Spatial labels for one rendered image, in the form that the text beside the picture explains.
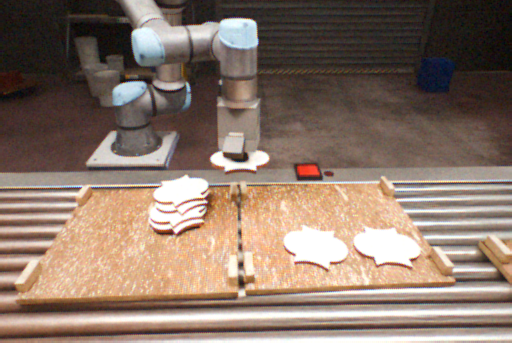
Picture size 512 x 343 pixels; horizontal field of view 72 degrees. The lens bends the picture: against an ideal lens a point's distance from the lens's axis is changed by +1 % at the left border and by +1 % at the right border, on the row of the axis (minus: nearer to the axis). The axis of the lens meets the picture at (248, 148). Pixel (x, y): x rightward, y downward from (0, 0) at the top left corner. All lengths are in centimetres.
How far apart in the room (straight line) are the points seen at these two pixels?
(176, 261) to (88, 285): 17
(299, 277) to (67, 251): 49
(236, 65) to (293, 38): 479
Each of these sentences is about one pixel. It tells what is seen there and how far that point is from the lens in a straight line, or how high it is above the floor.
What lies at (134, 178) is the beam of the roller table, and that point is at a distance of 110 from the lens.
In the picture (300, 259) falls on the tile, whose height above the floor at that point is 95.
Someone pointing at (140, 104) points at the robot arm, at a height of 106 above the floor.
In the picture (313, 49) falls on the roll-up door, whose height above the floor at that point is 38.
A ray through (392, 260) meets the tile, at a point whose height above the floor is 95.
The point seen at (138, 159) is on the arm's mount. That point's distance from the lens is 127.
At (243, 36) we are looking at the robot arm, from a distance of 69.
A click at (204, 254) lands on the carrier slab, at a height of 94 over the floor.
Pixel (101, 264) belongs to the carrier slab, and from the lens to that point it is 81.
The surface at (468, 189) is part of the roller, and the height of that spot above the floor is 91.
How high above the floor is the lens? 147
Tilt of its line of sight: 27 degrees down
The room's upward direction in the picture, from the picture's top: straight up
